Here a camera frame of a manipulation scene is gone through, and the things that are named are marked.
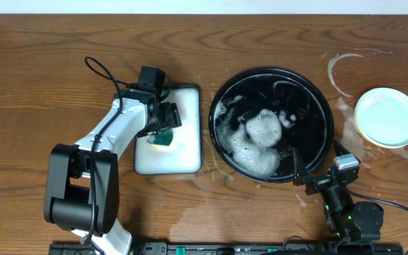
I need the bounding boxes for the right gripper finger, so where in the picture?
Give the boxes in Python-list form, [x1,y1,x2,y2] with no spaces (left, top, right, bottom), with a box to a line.
[293,149,310,186]
[333,140,350,157]

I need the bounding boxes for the green yellow sponge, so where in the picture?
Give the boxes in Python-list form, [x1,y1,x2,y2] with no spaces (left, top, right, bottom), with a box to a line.
[147,130,174,146]

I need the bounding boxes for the yellow plate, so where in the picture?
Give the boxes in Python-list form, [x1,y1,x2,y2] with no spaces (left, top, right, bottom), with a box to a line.
[354,120,382,147]

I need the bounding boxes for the mint green plate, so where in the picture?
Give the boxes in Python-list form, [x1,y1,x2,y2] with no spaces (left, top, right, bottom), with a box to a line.
[354,88,408,149]

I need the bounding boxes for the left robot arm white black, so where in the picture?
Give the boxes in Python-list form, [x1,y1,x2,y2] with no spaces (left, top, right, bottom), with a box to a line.
[43,89,181,254]

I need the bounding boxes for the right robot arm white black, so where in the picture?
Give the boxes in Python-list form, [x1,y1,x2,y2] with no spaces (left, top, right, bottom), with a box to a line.
[293,141,384,244]

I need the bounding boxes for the round black tray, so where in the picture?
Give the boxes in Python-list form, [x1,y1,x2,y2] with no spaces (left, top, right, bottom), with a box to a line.
[208,67,334,183]

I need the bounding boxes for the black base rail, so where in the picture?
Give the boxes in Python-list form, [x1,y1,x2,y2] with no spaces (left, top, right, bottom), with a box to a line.
[47,236,403,255]

